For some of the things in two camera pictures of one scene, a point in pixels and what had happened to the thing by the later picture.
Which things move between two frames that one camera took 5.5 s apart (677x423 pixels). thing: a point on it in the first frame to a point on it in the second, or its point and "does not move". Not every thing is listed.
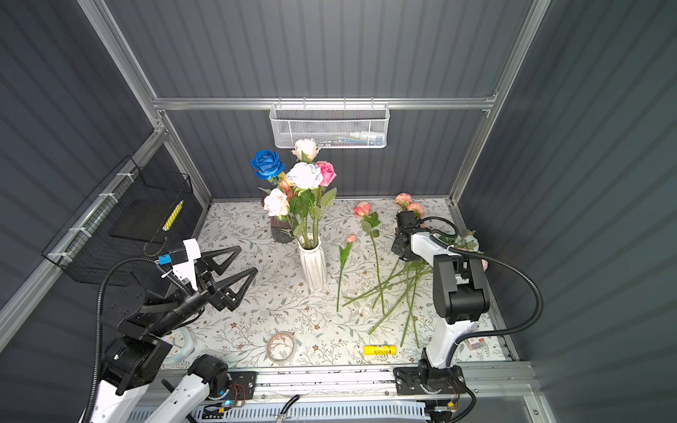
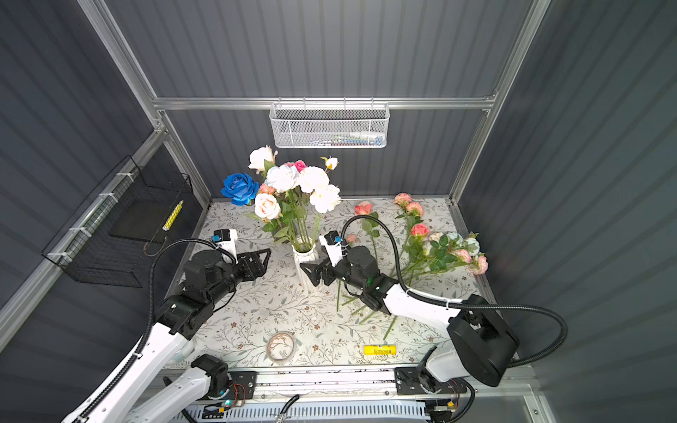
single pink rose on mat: (370, 224) does not move
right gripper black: (397, 247) to (326, 268)
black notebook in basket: (144, 218) does not move
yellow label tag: (376, 350) does not move
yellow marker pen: (172, 216) does not move
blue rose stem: (267, 165) to (241, 188)
